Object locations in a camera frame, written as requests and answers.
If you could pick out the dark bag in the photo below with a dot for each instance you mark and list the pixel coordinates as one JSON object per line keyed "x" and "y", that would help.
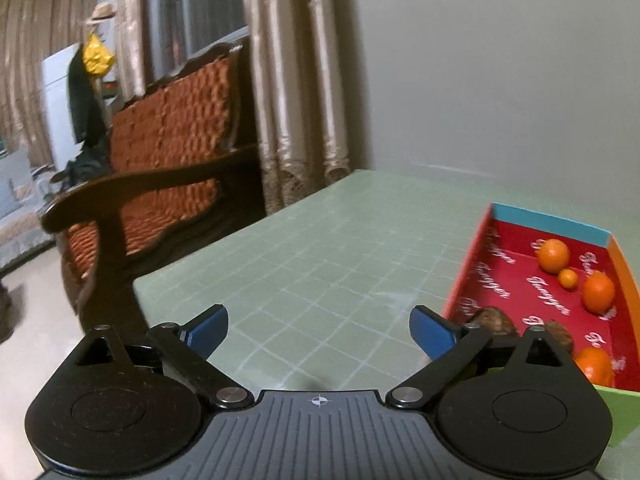
{"x": 82, "y": 167}

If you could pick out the dark object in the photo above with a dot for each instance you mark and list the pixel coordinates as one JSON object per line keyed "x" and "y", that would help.
{"x": 10, "y": 310}

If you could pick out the brown pleated curtain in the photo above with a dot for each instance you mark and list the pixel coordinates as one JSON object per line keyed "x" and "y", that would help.
{"x": 30, "y": 60}

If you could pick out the green grid table mat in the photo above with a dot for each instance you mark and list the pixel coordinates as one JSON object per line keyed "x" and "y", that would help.
{"x": 325, "y": 260}

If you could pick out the small kumquat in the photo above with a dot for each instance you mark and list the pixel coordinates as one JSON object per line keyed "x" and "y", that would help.
{"x": 568, "y": 279}

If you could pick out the beige satin curtain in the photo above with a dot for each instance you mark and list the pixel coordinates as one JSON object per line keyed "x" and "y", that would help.
{"x": 295, "y": 85}
{"x": 132, "y": 30}

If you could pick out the sofa with pale cover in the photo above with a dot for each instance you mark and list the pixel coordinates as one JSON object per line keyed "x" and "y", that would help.
{"x": 17, "y": 210}

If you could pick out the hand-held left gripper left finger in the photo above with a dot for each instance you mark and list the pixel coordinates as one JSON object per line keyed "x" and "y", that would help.
{"x": 210, "y": 332}

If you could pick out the yellow bag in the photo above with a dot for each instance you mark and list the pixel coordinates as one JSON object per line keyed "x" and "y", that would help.
{"x": 97, "y": 57}

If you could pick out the straw hat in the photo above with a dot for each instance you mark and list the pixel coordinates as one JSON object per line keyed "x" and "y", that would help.
{"x": 101, "y": 14}

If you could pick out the orange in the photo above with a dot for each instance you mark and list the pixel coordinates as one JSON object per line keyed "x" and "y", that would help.
{"x": 598, "y": 292}
{"x": 595, "y": 366}
{"x": 553, "y": 255}

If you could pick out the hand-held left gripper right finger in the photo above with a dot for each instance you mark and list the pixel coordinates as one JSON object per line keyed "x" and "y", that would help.
{"x": 431, "y": 332}

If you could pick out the black coat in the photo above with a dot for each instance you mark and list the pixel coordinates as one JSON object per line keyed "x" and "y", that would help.
{"x": 85, "y": 105}

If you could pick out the colourful cardboard box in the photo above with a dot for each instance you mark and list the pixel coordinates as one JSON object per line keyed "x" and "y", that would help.
{"x": 525, "y": 280}

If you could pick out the wooden bench with orange cushion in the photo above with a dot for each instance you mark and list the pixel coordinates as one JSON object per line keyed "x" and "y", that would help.
{"x": 170, "y": 140}

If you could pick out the dark water chestnut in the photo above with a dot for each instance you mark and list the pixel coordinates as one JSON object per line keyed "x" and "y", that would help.
{"x": 560, "y": 335}
{"x": 495, "y": 321}

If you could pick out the white refrigerator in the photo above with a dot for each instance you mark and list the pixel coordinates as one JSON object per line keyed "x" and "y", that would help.
{"x": 55, "y": 105}

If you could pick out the window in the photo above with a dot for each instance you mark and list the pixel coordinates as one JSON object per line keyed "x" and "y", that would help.
{"x": 200, "y": 15}

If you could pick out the red display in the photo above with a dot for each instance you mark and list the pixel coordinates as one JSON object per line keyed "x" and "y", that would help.
{"x": 110, "y": 88}

